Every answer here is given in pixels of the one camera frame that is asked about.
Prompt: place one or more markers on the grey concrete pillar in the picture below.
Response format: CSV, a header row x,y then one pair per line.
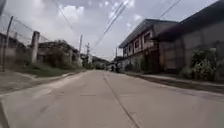
x,y
35,46

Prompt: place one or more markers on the grey concrete road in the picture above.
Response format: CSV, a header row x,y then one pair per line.
x,y
100,100

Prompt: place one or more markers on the green bush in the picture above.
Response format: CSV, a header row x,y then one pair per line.
x,y
203,68

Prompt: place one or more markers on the grass verge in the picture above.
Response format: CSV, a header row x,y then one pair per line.
x,y
43,70

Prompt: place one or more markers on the concrete roadside strip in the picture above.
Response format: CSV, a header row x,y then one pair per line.
x,y
186,83

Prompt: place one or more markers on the utility pole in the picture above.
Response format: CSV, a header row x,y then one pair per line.
x,y
80,43
88,50

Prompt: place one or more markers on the grey warehouse building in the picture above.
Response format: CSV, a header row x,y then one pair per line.
x,y
200,36

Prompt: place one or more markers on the low overgrown building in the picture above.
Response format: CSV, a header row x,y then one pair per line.
x,y
56,50

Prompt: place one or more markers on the two-storey building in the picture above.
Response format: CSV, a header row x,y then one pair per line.
x,y
146,36

